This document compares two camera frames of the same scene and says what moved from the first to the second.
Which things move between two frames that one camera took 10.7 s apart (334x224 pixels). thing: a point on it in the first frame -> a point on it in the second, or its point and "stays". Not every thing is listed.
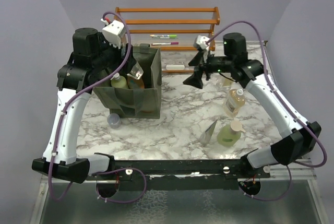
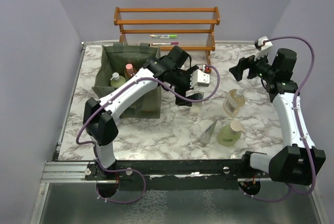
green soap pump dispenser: (228, 134) stays
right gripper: (195, 79) -> (246, 63)
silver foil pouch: (205, 138) stays
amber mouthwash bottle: (235, 99) stays
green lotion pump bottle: (119, 81) stays
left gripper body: (110, 57) -> (181, 82)
